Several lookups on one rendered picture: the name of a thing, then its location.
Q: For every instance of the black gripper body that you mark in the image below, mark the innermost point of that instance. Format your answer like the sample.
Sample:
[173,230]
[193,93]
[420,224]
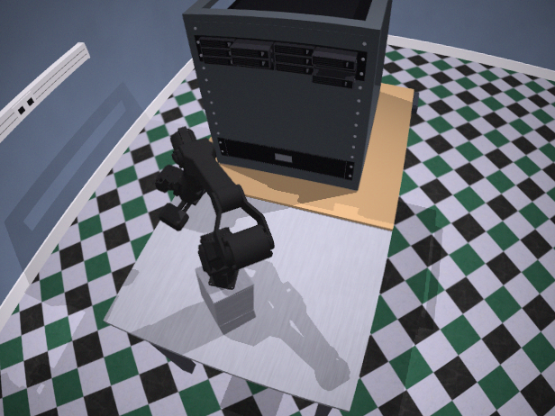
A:
[175,217]

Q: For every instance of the tan flat board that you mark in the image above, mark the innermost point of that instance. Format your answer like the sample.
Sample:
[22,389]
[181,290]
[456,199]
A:
[376,201]

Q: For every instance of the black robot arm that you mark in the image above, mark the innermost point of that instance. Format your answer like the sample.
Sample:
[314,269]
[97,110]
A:
[242,248]

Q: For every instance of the black server rack frame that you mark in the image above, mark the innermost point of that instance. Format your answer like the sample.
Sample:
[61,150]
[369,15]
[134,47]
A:
[280,122]

